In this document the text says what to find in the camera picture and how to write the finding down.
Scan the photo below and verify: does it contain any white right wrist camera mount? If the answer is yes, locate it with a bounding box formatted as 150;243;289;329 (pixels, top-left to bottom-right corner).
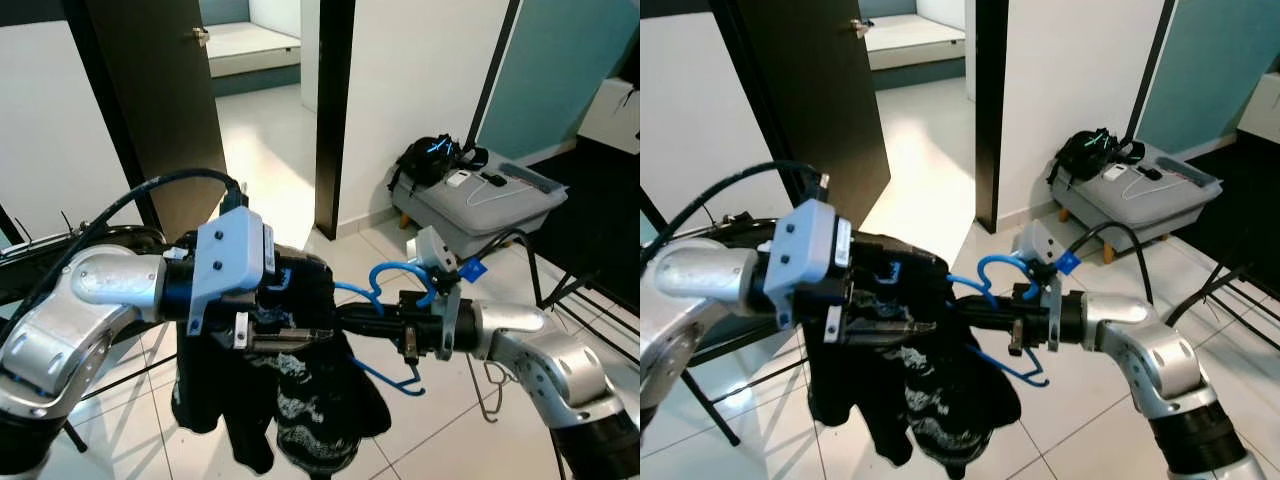
405;226;463;359
1012;218;1066;351

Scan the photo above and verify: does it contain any grey wire hanger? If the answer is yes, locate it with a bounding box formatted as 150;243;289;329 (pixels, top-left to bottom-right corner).
465;352;504;423

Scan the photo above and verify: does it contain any black door post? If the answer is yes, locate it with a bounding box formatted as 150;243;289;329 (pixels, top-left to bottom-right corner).
315;0;358;241
975;0;1011;234

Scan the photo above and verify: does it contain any black strapped bag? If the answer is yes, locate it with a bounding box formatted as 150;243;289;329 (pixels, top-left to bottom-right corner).
1048;127;1146;186
395;133;489;193

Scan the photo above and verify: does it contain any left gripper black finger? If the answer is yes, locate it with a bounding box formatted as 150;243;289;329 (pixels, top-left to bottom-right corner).
250;330;337;353
840;320;917;347

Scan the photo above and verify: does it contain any grey ottoman bench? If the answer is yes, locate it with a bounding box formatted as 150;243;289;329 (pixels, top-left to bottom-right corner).
388;160;569;259
1050;145;1223;263

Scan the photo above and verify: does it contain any black carpet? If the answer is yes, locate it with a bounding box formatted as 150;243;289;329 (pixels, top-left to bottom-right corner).
1170;140;1280;281
520;135;640;311

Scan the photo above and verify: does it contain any dark brown door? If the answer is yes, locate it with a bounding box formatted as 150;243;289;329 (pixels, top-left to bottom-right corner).
62;0;229;243
708;0;893;231

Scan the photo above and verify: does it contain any blue plastic hanger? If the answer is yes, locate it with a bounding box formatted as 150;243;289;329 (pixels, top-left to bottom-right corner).
335;258;441;396
945;250;1051;389

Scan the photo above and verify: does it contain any black printed garment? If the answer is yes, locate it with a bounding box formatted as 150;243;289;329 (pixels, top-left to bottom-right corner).
805;232;1016;471
170;245;393;477

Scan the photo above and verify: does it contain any thin white cable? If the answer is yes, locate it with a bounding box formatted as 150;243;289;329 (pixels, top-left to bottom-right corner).
1120;172;1201;201
465;180;546;209

